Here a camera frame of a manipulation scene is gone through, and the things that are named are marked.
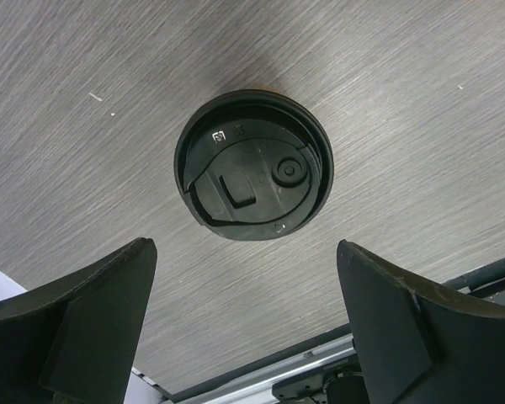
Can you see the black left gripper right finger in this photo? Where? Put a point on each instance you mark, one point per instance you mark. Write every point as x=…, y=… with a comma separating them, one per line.
x=419, y=341

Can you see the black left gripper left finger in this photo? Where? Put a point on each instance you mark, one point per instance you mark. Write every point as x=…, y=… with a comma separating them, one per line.
x=74, y=339

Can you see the black plastic cup lid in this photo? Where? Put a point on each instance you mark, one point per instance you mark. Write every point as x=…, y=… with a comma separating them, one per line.
x=253, y=165

